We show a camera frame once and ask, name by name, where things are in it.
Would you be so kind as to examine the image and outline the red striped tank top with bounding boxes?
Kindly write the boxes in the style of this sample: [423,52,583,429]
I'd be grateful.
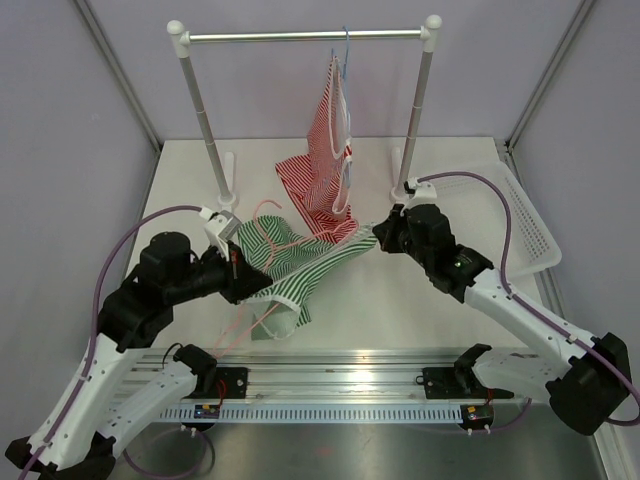
[275,56,358,244]

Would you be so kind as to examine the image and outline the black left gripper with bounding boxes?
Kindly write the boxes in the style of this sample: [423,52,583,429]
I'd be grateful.
[166,240,273,305]

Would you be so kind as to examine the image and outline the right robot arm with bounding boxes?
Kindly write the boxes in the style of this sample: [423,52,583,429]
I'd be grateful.
[373,204,639,435]

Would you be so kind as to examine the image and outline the white plastic basket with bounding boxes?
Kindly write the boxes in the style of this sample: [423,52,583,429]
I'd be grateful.
[429,162,562,280]

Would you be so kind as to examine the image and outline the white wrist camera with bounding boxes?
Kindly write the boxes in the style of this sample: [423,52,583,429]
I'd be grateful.
[404,177,437,209]
[199,206,242,261]

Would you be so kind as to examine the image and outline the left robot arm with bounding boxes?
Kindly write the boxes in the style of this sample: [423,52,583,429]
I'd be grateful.
[5,232,273,479]

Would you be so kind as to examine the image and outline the pink wire hanger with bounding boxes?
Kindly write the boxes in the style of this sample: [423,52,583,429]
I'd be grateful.
[213,198,321,357]

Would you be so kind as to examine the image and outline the blue wire hanger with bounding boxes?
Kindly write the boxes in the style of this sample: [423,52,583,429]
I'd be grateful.
[328,26,352,189]

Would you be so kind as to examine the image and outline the white slotted cable duct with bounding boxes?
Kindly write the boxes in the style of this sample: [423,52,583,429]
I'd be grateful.
[157,403,462,424]

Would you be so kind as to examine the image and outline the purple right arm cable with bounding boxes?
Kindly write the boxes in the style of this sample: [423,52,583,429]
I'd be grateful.
[429,171,640,428]

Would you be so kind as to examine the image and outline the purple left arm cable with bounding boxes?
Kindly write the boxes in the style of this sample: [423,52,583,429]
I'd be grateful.
[22,204,206,480]

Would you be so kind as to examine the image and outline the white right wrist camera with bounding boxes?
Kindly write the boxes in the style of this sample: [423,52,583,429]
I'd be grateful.
[404,177,437,209]

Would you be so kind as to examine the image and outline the green striped tank top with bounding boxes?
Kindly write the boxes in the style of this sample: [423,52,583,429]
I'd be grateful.
[238,215,377,341]

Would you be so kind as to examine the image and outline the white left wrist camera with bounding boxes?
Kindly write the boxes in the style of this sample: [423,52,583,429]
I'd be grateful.
[199,206,242,261]

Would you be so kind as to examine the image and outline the purple floor cable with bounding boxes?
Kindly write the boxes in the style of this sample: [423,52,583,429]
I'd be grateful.
[123,425,217,479]

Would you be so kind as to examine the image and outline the aluminium mounting rail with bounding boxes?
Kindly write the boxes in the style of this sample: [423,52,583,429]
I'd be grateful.
[132,348,531,404]

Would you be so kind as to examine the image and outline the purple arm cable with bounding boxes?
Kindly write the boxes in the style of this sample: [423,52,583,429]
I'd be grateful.
[22,204,206,480]
[429,171,640,428]

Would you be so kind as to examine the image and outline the white and silver clothes rack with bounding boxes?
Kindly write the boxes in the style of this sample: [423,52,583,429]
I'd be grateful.
[166,15,443,209]

